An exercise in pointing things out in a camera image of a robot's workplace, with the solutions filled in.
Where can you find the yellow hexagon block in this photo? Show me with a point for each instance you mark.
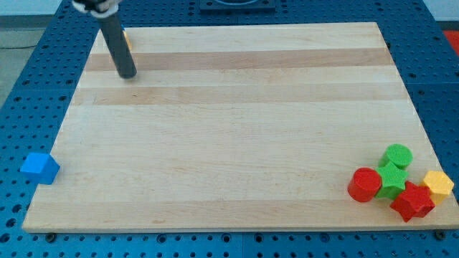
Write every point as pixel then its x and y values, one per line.
pixel 439 184

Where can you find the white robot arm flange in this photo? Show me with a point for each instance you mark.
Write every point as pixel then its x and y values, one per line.
pixel 99 9

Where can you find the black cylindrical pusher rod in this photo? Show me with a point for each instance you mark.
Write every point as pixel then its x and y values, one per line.
pixel 116 42

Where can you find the green cylinder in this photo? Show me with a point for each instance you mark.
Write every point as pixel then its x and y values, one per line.
pixel 400 155

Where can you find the yellow heart block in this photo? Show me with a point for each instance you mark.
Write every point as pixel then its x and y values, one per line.
pixel 128 42

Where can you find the red object at right edge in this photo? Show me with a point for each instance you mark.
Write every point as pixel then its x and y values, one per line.
pixel 453 38

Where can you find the green star block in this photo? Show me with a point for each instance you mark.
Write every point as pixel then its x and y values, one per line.
pixel 393 181

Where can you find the blue cube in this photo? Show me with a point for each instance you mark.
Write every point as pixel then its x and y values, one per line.
pixel 40 168

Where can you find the wooden board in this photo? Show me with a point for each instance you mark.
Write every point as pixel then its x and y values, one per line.
pixel 234 128

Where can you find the red star block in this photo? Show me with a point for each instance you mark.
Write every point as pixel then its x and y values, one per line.
pixel 413 202

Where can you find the red cylinder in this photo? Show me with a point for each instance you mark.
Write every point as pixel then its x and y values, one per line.
pixel 364 184

